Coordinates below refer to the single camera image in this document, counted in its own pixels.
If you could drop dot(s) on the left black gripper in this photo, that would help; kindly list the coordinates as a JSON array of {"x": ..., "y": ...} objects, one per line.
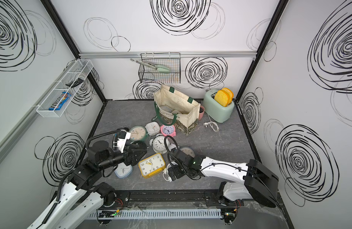
[{"x": 133, "y": 161}]

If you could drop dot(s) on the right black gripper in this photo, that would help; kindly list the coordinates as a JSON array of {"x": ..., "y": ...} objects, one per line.
[{"x": 177, "y": 173}]

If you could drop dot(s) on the blue beige round clock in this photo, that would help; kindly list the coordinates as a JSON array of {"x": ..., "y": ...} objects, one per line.
[{"x": 189, "y": 151}]

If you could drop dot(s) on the green round alarm clock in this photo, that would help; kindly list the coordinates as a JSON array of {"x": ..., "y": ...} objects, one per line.
[{"x": 138, "y": 133}]

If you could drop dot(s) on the yellow rectangular alarm clock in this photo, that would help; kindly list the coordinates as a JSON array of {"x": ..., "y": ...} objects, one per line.
[{"x": 152, "y": 165}]

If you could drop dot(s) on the light blue square clock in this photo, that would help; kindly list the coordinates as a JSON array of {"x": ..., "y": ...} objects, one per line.
[{"x": 165, "y": 109}]

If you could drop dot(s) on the cream canvas tote bag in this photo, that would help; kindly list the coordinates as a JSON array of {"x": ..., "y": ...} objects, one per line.
[{"x": 176, "y": 100}]

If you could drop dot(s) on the lavender white bell clock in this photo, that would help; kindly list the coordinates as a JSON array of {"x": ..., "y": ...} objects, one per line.
[{"x": 166, "y": 176}]

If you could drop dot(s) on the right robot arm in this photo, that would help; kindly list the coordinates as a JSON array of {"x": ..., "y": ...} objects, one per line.
[{"x": 242, "y": 180}]

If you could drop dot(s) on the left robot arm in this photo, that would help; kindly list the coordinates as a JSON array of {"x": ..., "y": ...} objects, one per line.
[{"x": 78, "y": 193}]

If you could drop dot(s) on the white twin bell clock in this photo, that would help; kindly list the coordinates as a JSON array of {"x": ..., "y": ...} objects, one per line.
[{"x": 157, "y": 144}]

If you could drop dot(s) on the pale blue square clock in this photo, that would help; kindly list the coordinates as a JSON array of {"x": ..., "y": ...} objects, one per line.
[{"x": 123, "y": 171}]

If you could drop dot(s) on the pink round alarm clock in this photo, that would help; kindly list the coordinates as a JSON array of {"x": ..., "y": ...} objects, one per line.
[{"x": 168, "y": 130}]

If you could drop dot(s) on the pink cup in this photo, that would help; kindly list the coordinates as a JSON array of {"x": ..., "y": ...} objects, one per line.
[{"x": 201, "y": 112}]

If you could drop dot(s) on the mint green toaster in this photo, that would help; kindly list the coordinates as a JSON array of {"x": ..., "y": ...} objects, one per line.
[{"x": 215, "y": 110}]

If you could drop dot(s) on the yellow toast slice front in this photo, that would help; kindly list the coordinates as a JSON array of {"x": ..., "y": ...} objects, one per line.
[{"x": 222, "y": 98}]

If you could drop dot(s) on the yellow toast slice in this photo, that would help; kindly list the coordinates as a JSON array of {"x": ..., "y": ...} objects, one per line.
[
  {"x": 222, "y": 98},
  {"x": 230, "y": 94}
]

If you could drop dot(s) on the yellow toast slice back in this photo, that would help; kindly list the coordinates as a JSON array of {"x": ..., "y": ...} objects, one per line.
[{"x": 230, "y": 94}]

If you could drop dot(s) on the green kitchen tongs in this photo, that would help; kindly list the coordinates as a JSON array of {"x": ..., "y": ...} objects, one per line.
[{"x": 159, "y": 68}]

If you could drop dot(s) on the blue candy packet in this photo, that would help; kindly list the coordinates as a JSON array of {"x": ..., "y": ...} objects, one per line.
[{"x": 60, "y": 101}]

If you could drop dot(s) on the black remote control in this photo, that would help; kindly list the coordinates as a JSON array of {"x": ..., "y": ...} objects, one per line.
[{"x": 75, "y": 83}]

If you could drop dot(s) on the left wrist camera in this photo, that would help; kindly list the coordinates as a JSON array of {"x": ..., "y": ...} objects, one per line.
[{"x": 121, "y": 139}]

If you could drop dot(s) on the white cable duct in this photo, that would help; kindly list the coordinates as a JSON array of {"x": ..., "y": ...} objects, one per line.
[{"x": 157, "y": 214}]

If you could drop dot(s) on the black wire basket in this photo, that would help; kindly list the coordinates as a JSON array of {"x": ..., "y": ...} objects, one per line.
[{"x": 172, "y": 60}]

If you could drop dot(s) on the white wire wall shelf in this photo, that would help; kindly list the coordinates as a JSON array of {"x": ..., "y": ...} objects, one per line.
[{"x": 76, "y": 69}]

